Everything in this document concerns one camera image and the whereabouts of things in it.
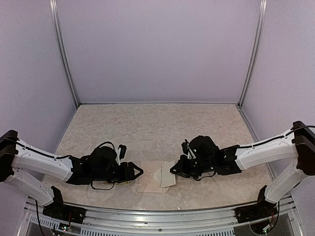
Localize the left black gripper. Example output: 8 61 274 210
93 162 143 183

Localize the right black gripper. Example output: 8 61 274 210
170 155 214 179

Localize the wax seal sticker sheet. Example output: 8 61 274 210
103 181 130 186

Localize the pink envelope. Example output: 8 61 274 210
137 161 176 193

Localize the pink printed card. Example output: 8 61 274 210
160 161 176 188

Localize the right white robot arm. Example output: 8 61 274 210
170 121 315 218

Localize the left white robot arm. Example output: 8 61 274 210
0 130 144 219

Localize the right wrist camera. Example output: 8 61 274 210
181 139 194 159

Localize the front aluminium rail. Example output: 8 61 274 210
22 194 296 236

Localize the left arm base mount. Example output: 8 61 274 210
43 186 86 224

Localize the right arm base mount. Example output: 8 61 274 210
235 185 278 223

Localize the right aluminium frame post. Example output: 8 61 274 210
238 0 267 110

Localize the aluminium frame post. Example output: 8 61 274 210
238 0 267 110
49 0 81 109

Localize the left aluminium frame post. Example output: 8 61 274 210
49 0 81 109

